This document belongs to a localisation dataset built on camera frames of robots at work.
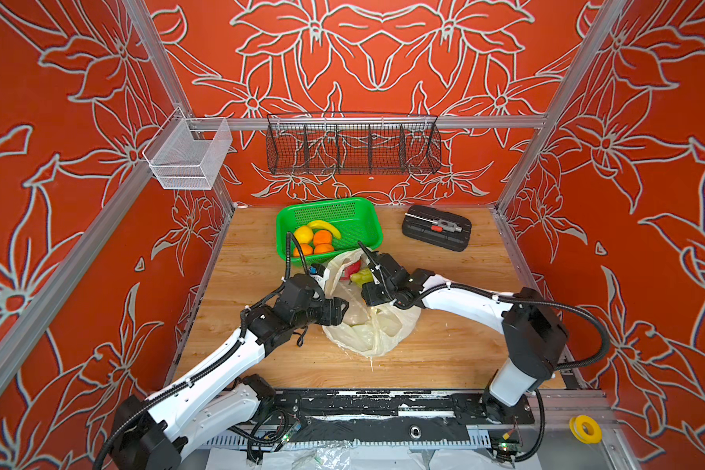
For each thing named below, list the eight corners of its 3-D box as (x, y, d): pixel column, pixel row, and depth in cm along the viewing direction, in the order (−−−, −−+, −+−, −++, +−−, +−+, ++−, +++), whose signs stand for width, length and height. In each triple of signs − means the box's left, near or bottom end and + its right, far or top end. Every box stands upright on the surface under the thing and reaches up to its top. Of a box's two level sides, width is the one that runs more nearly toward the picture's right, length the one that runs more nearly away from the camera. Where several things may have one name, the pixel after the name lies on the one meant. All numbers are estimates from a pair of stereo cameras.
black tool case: (398, 236, 112) (400, 223, 106) (406, 215, 119) (409, 202, 113) (463, 256, 105) (469, 244, 100) (468, 232, 113) (474, 220, 107)
